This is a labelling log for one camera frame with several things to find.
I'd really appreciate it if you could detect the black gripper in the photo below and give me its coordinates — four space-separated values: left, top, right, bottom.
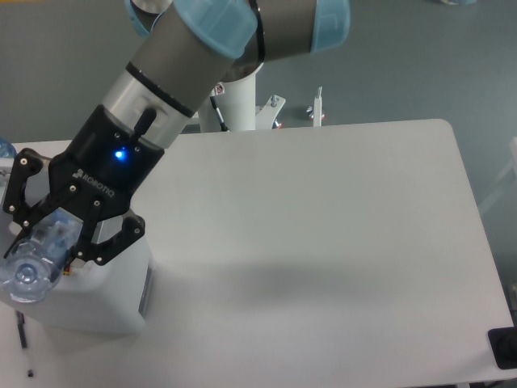
2 105 164 276

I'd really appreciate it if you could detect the clear blue plastic bottle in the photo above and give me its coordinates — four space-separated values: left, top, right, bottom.
1 209 82 304

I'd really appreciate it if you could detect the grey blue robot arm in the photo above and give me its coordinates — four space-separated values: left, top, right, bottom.
2 1 351 266

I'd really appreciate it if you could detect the white plastic trash can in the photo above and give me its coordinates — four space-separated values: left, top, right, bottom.
1 211 156 334

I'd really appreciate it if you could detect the blue bottle behind bin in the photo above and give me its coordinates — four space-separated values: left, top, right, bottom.
0 137 17 159

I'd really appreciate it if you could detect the black pen on table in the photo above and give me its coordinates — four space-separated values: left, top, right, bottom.
15 310 34 378

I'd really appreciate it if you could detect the black device at table edge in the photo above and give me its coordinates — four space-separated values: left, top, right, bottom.
488 327 516 370

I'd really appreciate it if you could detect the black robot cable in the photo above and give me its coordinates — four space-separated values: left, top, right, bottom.
208 86 230 133

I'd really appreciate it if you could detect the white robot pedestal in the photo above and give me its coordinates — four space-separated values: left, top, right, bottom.
188 65 286 133

